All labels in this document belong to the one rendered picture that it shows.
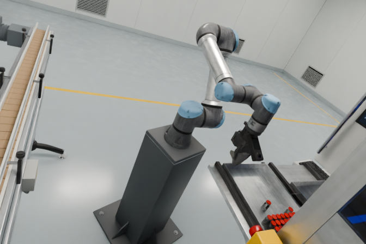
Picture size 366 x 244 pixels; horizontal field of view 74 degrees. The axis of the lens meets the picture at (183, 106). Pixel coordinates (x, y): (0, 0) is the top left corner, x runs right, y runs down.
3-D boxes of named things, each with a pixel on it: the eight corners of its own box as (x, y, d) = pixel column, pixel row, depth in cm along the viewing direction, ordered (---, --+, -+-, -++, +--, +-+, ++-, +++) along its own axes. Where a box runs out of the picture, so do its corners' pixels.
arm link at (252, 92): (236, 79, 103) (251, 93, 95) (255, 83, 109) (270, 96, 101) (228, 95, 107) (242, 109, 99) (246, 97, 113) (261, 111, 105)
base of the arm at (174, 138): (158, 133, 130) (164, 119, 125) (178, 128, 141) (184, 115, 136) (176, 152, 122) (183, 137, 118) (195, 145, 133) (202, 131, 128)
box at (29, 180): (34, 191, 114) (35, 178, 110) (21, 191, 112) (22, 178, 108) (37, 171, 123) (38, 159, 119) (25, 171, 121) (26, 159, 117)
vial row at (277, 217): (296, 223, 97) (302, 215, 95) (263, 227, 89) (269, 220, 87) (292, 218, 99) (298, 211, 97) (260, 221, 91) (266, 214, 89)
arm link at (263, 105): (273, 92, 100) (286, 104, 94) (260, 114, 105) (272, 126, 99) (259, 90, 96) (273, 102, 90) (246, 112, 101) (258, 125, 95)
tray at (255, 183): (310, 233, 96) (316, 228, 94) (262, 242, 84) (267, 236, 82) (262, 168, 121) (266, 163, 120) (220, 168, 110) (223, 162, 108)
